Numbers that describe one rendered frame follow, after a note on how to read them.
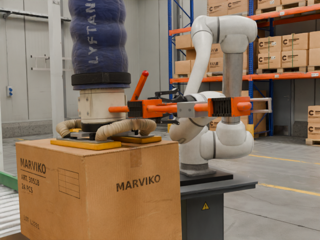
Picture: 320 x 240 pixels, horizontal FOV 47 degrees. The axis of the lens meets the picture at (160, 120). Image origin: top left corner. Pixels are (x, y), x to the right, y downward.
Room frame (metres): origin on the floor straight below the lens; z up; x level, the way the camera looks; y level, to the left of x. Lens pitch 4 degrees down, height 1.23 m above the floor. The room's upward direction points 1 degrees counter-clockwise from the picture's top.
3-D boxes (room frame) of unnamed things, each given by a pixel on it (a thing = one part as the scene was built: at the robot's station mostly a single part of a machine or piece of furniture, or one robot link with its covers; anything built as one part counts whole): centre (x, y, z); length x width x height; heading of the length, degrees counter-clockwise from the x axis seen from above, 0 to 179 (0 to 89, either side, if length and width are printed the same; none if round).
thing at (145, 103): (1.23, 0.05, 1.17); 0.10 x 0.08 x 0.06; 133
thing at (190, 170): (2.04, -0.18, 0.80); 0.22 x 0.18 x 0.06; 28
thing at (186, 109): (1.07, -0.10, 1.17); 0.07 x 0.07 x 0.04; 43
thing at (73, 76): (1.42, 0.22, 1.28); 0.23 x 0.23 x 0.04
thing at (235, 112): (0.97, -0.18, 1.18); 0.08 x 0.07 x 0.05; 43
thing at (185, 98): (1.33, -0.07, 1.17); 0.09 x 0.07 x 0.08; 134
